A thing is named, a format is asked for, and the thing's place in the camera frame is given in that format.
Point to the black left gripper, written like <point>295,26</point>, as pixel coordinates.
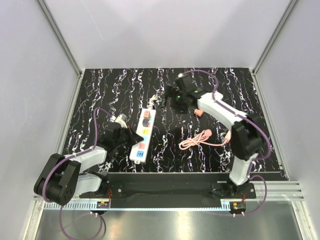
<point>134,138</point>

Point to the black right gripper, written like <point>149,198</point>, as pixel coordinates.
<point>171,92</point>

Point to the white power strip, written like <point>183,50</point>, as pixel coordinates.
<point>139,151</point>

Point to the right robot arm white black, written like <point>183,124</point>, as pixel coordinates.
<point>246,137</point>

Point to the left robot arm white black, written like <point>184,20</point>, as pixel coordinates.
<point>63,176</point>

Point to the pink plug on strip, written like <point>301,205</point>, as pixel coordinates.
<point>147,115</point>

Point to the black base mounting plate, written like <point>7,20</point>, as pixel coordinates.
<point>168,190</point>

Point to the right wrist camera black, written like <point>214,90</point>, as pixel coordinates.
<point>185,83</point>

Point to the left aluminium frame post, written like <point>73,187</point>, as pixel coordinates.
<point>58,35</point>

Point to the aluminium frame post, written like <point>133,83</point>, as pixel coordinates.
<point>275,34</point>
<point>58,35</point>

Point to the right aluminium frame post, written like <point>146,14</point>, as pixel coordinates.
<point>275,34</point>

